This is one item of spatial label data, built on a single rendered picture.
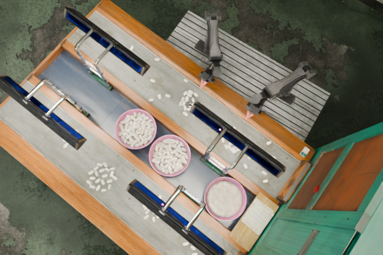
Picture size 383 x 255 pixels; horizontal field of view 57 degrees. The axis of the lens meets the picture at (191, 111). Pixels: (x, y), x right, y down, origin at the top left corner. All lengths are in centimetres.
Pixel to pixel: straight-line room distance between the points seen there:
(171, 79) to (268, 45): 132
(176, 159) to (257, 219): 62
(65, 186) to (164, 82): 91
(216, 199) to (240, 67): 94
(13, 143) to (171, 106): 103
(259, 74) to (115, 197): 129
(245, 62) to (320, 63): 111
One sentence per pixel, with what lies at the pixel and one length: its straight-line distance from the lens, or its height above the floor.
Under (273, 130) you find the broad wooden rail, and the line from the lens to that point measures 236.
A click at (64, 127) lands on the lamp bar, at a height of 109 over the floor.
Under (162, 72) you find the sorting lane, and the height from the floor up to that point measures 74.
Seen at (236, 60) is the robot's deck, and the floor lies 67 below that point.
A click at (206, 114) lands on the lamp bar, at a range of 195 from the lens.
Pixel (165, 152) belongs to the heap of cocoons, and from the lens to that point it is 228.
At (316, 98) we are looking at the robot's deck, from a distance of 262.
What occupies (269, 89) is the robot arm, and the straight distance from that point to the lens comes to 213.
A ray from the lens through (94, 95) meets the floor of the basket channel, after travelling 250.
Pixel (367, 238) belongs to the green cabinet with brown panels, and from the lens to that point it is 136.
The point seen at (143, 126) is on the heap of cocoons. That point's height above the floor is 75.
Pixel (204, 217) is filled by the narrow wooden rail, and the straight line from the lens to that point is 224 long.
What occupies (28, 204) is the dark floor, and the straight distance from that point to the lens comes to 324.
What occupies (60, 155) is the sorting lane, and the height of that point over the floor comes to 74.
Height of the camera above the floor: 299
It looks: 75 degrees down
